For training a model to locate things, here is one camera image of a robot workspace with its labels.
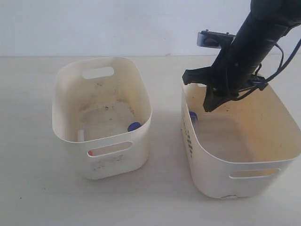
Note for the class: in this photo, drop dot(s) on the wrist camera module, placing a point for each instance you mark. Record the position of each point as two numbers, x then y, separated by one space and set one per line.
209 39

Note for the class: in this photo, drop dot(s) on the orange-capped tube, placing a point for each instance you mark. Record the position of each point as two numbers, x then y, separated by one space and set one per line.
83 135

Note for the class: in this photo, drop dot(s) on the blue-capped tube at wall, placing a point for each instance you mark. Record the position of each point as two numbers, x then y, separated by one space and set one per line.
193 116

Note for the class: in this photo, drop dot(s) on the blue-capped tube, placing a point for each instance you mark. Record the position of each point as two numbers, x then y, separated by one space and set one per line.
193 116
133 126

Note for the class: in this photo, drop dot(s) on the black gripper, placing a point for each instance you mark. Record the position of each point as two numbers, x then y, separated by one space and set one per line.
231 72

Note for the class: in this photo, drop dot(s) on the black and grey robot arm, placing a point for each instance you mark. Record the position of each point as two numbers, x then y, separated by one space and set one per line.
270 19

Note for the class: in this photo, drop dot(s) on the cream plastic bin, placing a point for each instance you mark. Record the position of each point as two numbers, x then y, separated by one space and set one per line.
103 95
241 148

